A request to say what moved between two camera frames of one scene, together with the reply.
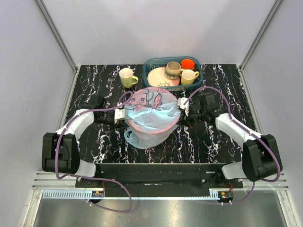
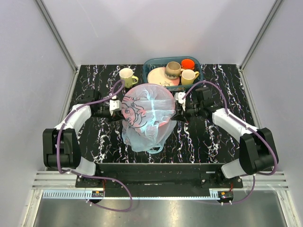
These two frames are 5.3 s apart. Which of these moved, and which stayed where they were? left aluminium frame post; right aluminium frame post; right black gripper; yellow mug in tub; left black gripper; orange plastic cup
Moved: right black gripper; left black gripper
Stayed: orange plastic cup; yellow mug in tub; right aluminium frame post; left aluminium frame post
